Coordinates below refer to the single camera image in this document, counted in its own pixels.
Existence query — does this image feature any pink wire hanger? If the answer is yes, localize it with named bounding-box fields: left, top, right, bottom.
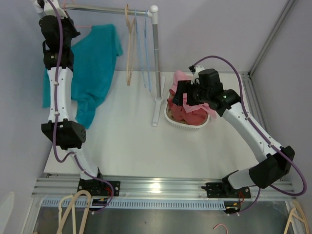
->
left=62, top=0, right=93, bottom=29

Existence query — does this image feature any white perforated plastic basket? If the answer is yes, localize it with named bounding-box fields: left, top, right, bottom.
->
left=164, top=95, right=211, bottom=131

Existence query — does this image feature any beige hangers bottom left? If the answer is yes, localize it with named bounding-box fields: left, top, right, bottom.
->
left=56, top=190, right=91, bottom=234

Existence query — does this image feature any metal clothes rack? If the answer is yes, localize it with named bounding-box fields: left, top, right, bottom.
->
left=29, top=0, right=167, bottom=127

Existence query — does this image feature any teal t shirt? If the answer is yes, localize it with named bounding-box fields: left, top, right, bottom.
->
left=42, top=23, right=124, bottom=130

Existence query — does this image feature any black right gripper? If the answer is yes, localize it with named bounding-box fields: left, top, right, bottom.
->
left=172, top=81, right=210, bottom=107

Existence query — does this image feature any white slotted cable duct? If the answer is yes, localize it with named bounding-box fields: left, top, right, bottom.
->
left=41, top=197, right=226, bottom=211

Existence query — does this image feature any pink hanger on floor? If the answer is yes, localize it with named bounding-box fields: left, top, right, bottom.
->
left=213, top=223, right=229, bottom=234

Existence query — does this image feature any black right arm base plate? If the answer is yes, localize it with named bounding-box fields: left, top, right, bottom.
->
left=201, top=182, right=251, bottom=198

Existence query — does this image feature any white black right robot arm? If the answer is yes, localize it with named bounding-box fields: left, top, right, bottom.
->
left=173, top=69, right=294, bottom=197

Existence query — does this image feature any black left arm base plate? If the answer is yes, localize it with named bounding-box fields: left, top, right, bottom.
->
left=77, top=179, right=120, bottom=196

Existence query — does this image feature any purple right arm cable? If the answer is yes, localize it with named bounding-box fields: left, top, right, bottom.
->
left=188, top=55, right=307, bottom=216

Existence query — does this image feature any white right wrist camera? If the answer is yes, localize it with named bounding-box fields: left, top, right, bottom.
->
left=189, top=65, right=205, bottom=84

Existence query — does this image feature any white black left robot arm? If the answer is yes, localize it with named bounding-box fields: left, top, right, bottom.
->
left=39, top=15, right=105, bottom=195

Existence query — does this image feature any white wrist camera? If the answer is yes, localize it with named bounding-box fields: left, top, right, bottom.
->
left=33, top=0, right=68, bottom=19
left=189, top=65, right=205, bottom=84

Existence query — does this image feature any aluminium frame post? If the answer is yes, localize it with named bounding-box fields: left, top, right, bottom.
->
left=248, top=0, right=298, bottom=78

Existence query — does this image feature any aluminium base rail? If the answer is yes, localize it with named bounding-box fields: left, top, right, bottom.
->
left=31, top=173, right=297, bottom=202

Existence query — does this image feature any beige hanger bottom right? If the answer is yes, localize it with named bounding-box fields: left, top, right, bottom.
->
left=283, top=200, right=310, bottom=234

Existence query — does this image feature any beige t shirt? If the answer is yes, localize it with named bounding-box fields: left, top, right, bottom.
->
left=166, top=95, right=208, bottom=126

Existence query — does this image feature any beige wooden hanger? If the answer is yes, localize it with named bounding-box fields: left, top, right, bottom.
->
left=124, top=4, right=137, bottom=86

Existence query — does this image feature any light pink t shirt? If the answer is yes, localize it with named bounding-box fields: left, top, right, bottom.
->
left=169, top=71, right=216, bottom=118

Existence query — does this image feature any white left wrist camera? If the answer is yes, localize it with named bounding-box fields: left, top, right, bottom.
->
left=33, top=0, right=68, bottom=19

